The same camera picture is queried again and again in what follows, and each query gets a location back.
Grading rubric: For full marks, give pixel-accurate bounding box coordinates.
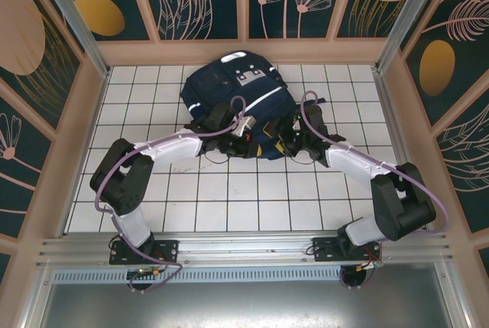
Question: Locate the navy blue backpack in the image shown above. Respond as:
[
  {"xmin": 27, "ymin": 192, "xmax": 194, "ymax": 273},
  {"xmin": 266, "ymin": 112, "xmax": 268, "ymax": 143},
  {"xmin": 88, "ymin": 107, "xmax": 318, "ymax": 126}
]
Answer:
[{"xmin": 180, "ymin": 50, "xmax": 328, "ymax": 161}]

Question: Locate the grey metal panel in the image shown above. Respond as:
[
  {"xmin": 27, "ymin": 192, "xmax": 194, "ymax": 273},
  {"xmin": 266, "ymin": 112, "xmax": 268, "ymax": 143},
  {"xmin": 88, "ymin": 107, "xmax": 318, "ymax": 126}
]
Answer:
[{"xmin": 22, "ymin": 280, "xmax": 471, "ymax": 328}]

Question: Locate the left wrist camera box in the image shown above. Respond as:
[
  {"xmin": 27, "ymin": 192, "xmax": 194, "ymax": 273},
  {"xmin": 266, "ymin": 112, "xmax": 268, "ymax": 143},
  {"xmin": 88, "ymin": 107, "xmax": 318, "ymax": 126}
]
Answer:
[{"xmin": 235, "ymin": 115, "xmax": 256, "ymax": 138}]

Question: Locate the aluminium side rail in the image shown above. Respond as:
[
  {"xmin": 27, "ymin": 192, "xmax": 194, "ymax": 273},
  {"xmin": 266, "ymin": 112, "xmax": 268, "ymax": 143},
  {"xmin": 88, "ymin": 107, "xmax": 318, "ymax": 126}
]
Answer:
[{"xmin": 372, "ymin": 66, "xmax": 432, "ymax": 234}]

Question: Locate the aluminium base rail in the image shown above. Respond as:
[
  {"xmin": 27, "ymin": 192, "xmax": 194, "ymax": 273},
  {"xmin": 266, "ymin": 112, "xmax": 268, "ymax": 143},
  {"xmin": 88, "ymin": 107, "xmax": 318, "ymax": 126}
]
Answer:
[{"xmin": 36, "ymin": 231, "xmax": 454, "ymax": 270}]

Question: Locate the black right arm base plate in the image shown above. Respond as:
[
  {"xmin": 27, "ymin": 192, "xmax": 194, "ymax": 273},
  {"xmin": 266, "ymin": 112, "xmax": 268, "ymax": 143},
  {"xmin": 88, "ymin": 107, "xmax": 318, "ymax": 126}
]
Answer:
[{"xmin": 312, "ymin": 235, "xmax": 383, "ymax": 265}]

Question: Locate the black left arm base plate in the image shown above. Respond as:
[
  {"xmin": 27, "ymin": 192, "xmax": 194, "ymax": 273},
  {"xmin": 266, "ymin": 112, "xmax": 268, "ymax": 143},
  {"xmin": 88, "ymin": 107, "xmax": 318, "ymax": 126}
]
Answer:
[{"xmin": 109, "ymin": 239, "xmax": 180, "ymax": 266}]

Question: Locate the grey slotted cable duct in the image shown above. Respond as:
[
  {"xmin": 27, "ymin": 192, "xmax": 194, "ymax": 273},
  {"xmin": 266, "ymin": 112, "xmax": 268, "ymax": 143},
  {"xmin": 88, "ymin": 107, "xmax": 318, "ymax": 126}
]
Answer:
[{"xmin": 52, "ymin": 269, "xmax": 437, "ymax": 284}]

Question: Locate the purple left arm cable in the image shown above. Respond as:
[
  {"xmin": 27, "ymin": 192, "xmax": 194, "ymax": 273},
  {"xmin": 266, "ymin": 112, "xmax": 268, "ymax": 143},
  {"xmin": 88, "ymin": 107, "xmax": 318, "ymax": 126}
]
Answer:
[{"xmin": 94, "ymin": 95, "xmax": 248, "ymax": 294}]

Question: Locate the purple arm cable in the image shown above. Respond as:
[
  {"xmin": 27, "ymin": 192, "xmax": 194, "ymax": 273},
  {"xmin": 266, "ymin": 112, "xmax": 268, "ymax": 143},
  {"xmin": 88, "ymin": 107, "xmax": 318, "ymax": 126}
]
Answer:
[
  {"xmin": 300, "ymin": 90, "xmax": 450, "ymax": 291},
  {"xmin": 94, "ymin": 95, "xmax": 248, "ymax": 294}
]

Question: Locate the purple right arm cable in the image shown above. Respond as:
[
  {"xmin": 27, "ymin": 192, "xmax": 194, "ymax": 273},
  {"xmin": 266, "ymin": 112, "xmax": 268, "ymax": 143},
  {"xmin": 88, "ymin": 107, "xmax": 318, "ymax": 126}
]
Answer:
[{"xmin": 300, "ymin": 90, "xmax": 450, "ymax": 291}]

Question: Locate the aluminium corner post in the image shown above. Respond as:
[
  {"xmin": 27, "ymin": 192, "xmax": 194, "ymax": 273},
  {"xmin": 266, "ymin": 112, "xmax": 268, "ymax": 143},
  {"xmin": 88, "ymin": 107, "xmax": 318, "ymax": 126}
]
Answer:
[
  {"xmin": 374, "ymin": 0, "xmax": 441, "ymax": 73},
  {"xmin": 31, "ymin": 0, "xmax": 112, "ymax": 79}
]

